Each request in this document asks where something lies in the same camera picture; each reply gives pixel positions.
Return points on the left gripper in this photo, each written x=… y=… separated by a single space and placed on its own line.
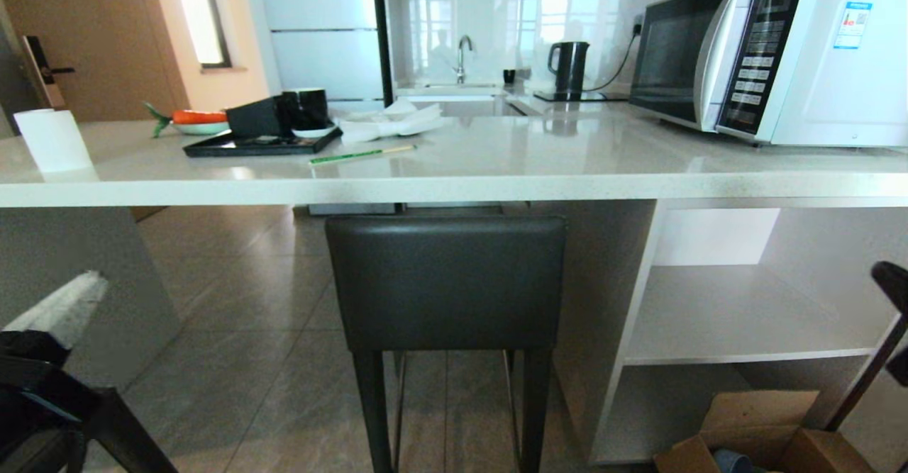
x=32 y=366

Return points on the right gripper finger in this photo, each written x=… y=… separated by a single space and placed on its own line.
x=895 y=285
x=869 y=374

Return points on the black bar stool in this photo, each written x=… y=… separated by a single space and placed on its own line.
x=445 y=281

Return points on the chrome kitchen faucet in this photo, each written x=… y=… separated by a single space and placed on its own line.
x=461 y=58

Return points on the brown cardboard box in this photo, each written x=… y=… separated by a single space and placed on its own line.
x=759 y=423

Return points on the white open shelf cabinet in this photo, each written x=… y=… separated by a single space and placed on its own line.
x=738 y=317

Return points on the blue object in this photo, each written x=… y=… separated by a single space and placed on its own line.
x=732 y=462

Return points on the white microwave oven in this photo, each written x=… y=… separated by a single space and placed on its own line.
x=837 y=69

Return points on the white paper towel roll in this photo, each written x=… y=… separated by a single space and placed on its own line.
x=53 y=140

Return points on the pale green plate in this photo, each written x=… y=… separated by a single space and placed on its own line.
x=202 y=129

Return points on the black serving tray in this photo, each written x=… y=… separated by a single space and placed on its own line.
x=255 y=147

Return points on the orange toy carrot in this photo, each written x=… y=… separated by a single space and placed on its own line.
x=200 y=116

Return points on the black box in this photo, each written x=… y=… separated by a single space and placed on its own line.
x=255 y=118

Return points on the microwave door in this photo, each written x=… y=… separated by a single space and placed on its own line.
x=674 y=62

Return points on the white saucer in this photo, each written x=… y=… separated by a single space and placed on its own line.
x=313 y=132

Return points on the brown wooden door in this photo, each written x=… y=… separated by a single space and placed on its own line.
x=106 y=40

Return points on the black mug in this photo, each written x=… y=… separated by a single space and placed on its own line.
x=306 y=109

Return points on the green wooden chopstick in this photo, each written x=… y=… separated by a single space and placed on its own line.
x=362 y=154

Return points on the black kettle base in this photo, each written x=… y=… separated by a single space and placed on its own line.
x=603 y=96

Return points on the window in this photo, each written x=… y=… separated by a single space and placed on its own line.
x=202 y=12

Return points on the white crumpled cloth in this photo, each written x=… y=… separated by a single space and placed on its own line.
x=386 y=125

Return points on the black electric kettle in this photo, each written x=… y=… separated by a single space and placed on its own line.
x=570 y=67

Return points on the white refrigerator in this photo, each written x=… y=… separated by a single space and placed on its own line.
x=319 y=33

